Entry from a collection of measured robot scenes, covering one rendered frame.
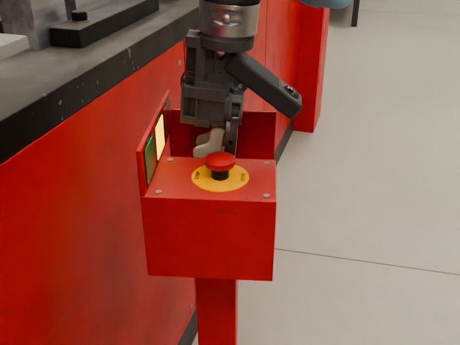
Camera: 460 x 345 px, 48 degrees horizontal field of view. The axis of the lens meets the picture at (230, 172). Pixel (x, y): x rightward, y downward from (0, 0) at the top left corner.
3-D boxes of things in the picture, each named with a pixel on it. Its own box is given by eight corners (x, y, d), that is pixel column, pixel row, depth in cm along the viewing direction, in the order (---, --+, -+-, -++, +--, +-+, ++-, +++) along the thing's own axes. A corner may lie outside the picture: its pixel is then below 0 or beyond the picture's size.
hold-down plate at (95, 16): (81, 48, 80) (79, 29, 79) (51, 46, 82) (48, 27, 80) (159, 9, 105) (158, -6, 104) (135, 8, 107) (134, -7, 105)
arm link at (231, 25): (260, -4, 66) (259, 9, 59) (257, 31, 69) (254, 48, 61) (202, -10, 66) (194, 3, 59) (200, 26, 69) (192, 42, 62)
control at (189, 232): (272, 281, 65) (279, 155, 56) (148, 276, 66) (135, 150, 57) (272, 198, 82) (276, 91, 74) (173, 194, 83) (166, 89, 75)
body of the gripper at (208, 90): (187, 107, 75) (191, 23, 69) (246, 113, 74) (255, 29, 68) (179, 129, 68) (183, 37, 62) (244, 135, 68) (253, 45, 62)
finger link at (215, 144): (192, 176, 76) (196, 118, 71) (233, 180, 76) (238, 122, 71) (189, 186, 73) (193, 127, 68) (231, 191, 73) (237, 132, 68)
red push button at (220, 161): (235, 189, 63) (235, 163, 61) (202, 189, 63) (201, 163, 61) (237, 174, 66) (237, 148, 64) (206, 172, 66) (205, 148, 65)
